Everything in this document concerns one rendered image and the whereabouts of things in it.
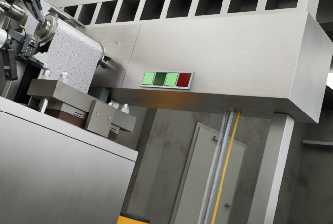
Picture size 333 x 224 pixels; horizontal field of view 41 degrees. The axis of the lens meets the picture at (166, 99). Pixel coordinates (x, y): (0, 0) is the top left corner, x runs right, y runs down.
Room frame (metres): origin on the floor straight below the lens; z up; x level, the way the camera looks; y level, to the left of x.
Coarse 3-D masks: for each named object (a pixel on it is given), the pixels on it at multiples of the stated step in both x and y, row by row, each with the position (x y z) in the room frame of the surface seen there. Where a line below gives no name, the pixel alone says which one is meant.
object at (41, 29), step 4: (48, 20) 1.61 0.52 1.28; (40, 24) 1.63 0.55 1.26; (44, 24) 1.61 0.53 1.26; (48, 24) 1.60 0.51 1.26; (36, 28) 1.64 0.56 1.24; (40, 28) 1.63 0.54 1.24; (44, 28) 1.61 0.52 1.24; (48, 28) 1.61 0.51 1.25; (36, 32) 1.64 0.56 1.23; (40, 32) 1.62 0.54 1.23; (44, 32) 1.61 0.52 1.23; (40, 36) 1.63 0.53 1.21
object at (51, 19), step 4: (48, 16) 1.63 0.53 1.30; (52, 16) 1.62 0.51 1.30; (52, 20) 1.61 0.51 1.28; (52, 24) 1.60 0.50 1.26; (52, 28) 1.60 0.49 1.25; (48, 32) 1.61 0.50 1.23; (36, 36) 1.66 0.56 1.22; (44, 36) 1.62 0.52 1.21; (48, 36) 1.61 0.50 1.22; (40, 40) 1.63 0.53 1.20; (44, 40) 1.62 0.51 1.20; (48, 44) 1.64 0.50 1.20; (100, 56) 1.79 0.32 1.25
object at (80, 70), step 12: (60, 48) 1.64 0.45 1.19; (48, 60) 1.61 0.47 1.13; (60, 60) 1.65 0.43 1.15; (72, 60) 1.69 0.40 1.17; (84, 60) 1.73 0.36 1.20; (60, 72) 1.66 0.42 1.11; (72, 72) 1.70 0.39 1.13; (84, 72) 1.74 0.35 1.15; (72, 84) 1.72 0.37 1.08; (84, 84) 1.76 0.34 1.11
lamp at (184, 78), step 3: (180, 75) 1.56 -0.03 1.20; (183, 75) 1.56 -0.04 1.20; (186, 75) 1.55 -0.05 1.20; (189, 75) 1.54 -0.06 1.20; (180, 78) 1.56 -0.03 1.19; (183, 78) 1.55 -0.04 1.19; (186, 78) 1.54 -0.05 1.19; (180, 81) 1.56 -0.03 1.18; (183, 81) 1.55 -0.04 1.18; (186, 81) 1.54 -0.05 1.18; (177, 84) 1.57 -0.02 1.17; (180, 84) 1.56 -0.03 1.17; (183, 84) 1.55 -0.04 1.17; (186, 84) 1.54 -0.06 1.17
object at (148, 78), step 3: (147, 72) 1.68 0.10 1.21; (150, 72) 1.67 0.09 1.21; (147, 75) 1.68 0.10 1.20; (150, 75) 1.67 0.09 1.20; (153, 75) 1.66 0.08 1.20; (144, 78) 1.69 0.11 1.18; (147, 78) 1.68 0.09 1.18; (150, 78) 1.66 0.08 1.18; (144, 81) 1.68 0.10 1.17; (147, 81) 1.67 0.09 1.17; (150, 81) 1.66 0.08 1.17; (150, 84) 1.66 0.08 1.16
